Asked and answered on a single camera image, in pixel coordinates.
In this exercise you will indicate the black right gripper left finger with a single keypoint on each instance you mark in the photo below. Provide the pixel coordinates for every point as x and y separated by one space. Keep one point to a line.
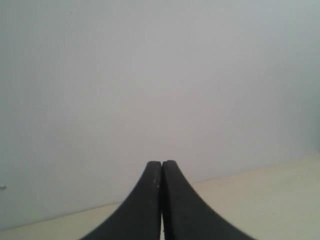
139 216

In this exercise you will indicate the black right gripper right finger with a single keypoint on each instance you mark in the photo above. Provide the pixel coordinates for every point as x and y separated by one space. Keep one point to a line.
185 214

